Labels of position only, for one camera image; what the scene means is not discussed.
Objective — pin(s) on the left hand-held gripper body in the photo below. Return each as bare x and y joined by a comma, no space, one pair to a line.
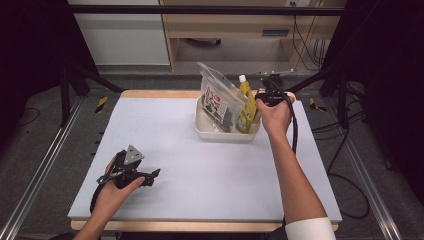
128,166

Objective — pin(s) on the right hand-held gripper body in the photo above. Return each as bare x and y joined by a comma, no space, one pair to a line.
271,95

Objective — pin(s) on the yellow spouted seasoning pouch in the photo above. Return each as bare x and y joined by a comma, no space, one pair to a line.
248,106

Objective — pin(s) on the clear seaweed snack bag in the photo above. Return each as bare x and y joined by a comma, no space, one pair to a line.
220,96

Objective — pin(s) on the cream plastic storage box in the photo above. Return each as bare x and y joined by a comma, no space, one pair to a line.
213,135

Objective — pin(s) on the person's right hand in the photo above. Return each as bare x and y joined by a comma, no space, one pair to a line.
278,120

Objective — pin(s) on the person's left hand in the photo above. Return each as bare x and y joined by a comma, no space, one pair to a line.
110,200

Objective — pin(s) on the yellow black tape marker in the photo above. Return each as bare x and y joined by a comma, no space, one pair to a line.
101,104
315,105

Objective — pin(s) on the black metal stand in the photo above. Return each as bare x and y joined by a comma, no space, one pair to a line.
343,100
65,96

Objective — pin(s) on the light wooden desk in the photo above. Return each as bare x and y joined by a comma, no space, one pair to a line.
233,25

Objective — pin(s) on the black horizontal bar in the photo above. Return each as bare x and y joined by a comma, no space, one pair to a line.
200,10

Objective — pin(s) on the white cabinet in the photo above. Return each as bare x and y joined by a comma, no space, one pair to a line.
123,40

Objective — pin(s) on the white sleeve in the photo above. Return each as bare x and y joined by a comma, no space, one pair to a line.
310,230

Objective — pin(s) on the aluminium floor rail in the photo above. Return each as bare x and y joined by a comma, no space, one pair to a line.
366,173
40,173

